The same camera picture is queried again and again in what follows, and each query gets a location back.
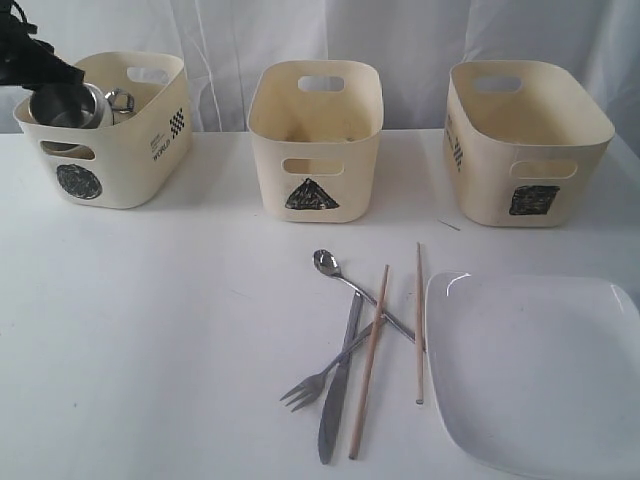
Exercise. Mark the white ceramic bowl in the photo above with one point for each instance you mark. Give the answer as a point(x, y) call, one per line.
point(106, 112)

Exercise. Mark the cream bin with triangle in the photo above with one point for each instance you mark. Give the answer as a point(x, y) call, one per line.
point(315, 128)

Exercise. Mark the steel fork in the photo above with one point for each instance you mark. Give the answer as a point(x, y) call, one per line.
point(309, 389)

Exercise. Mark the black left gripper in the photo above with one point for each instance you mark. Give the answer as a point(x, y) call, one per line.
point(27, 62)

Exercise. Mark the wooden chopstick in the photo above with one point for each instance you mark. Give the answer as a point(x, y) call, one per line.
point(419, 336)
point(367, 374)

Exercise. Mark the steel table knife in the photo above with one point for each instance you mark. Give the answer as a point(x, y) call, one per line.
point(334, 401)

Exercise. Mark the white backdrop curtain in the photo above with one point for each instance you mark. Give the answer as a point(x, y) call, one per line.
point(413, 44)

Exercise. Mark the steel mug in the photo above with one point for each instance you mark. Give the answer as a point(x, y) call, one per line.
point(45, 100)
point(120, 101)

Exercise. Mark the white square plate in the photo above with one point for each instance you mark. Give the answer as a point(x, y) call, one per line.
point(537, 376)

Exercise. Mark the cream bin with square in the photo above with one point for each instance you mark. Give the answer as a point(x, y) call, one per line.
point(522, 139)

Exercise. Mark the small thin pin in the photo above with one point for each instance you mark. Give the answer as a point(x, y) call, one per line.
point(455, 228)

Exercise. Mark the cream bin with circle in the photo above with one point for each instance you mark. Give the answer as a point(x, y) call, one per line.
point(123, 165)

